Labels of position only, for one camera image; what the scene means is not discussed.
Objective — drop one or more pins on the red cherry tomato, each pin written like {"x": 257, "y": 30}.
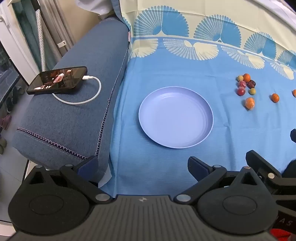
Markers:
{"x": 241, "y": 92}

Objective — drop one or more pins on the white lavender bedding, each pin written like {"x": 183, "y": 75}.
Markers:
{"x": 285, "y": 5}

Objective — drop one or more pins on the blue denim sofa armrest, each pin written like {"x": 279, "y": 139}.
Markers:
{"x": 76, "y": 111}

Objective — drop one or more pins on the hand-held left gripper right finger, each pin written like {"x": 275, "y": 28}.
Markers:
{"x": 198, "y": 167}

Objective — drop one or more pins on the lavender round plate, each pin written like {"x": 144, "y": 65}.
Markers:
{"x": 175, "y": 118}

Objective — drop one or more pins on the white garment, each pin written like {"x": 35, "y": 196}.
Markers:
{"x": 92, "y": 5}

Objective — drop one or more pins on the blue printed bed sheet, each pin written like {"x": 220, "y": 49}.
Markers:
{"x": 161, "y": 69}

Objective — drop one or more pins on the dark red dried date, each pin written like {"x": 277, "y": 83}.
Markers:
{"x": 251, "y": 83}

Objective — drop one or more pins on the black smartphone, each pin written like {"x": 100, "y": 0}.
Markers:
{"x": 57, "y": 80}

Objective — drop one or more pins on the small yellow green jujube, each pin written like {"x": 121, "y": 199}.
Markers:
{"x": 240, "y": 78}
{"x": 252, "y": 91}

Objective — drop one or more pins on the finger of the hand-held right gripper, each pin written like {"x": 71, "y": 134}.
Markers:
{"x": 261, "y": 163}
{"x": 294, "y": 134}

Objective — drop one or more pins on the white spotted pole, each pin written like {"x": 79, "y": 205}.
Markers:
{"x": 41, "y": 39}

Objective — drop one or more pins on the red cloth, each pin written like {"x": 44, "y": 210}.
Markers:
{"x": 281, "y": 234}

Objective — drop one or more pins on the sliding glass door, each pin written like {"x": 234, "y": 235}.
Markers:
{"x": 9, "y": 64}

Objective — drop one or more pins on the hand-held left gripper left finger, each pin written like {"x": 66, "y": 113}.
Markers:
{"x": 86, "y": 166}

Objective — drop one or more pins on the dark slippers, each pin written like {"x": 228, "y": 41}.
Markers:
{"x": 15, "y": 95}

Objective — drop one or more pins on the small pinkish red plum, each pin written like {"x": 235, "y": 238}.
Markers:
{"x": 242, "y": 83}

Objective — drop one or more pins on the pink slipper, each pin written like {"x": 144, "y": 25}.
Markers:
{"x": 5, "y": 121}

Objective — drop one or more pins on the olive slipper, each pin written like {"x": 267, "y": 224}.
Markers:
{"x": 2, "y": 144}

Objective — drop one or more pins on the grey green curtain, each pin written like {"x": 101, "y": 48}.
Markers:
{"x": 54, "y": 25}

